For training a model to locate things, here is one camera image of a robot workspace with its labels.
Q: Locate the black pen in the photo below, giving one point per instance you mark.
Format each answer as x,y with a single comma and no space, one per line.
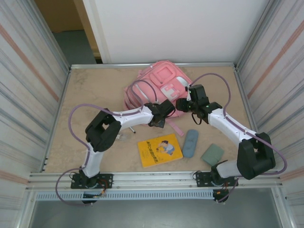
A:
133,130

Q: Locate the yellow picture book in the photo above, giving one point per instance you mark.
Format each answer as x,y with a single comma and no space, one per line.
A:
159,152

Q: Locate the clear plastic case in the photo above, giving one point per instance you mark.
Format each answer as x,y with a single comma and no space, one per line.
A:
124,137

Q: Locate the blue pencil case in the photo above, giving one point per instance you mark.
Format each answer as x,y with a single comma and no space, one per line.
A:
190,145

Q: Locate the pink student backpack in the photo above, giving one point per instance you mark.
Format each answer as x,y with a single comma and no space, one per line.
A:
164,71

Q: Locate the green fabric wallet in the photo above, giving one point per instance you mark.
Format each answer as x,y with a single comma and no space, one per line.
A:
212,154

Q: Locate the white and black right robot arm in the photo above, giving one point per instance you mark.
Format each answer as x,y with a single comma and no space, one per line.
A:
221,126

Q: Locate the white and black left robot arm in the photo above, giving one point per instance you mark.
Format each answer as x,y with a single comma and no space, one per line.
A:
134,119

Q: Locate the corrugated translucent side panel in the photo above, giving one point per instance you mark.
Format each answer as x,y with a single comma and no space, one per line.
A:
23,95
280,83

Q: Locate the black table clamp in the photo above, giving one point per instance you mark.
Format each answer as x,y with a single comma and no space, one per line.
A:
89,202
221,196

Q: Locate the brown wooden door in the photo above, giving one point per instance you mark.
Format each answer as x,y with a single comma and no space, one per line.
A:
59,14

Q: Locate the aluminium table frame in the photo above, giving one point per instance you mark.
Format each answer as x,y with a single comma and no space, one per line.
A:
154,177

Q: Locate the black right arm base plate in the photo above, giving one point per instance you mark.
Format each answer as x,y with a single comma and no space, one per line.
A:
202,179

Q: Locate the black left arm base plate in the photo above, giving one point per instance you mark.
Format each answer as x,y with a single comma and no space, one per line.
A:
107,180

